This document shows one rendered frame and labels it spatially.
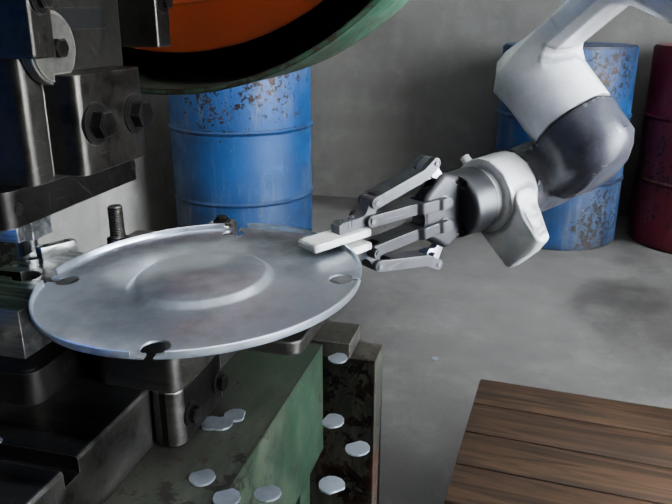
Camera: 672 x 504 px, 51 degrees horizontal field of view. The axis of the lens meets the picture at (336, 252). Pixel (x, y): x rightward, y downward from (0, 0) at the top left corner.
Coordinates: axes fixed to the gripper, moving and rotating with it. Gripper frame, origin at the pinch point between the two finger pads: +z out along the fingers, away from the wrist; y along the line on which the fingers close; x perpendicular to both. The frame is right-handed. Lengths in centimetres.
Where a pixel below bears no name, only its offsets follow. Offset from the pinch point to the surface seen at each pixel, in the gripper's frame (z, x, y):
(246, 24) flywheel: -8.3, -27.4, 20.1
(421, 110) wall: -224, -228, -46
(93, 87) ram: 19.4, -4.5, 18.0
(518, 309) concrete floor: -145, -96, -92
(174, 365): 18.9, 1.3, -5.4
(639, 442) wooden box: -56, 3, -50
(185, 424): 18.8, 1.2, -11.6
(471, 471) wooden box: -28, -8, -48
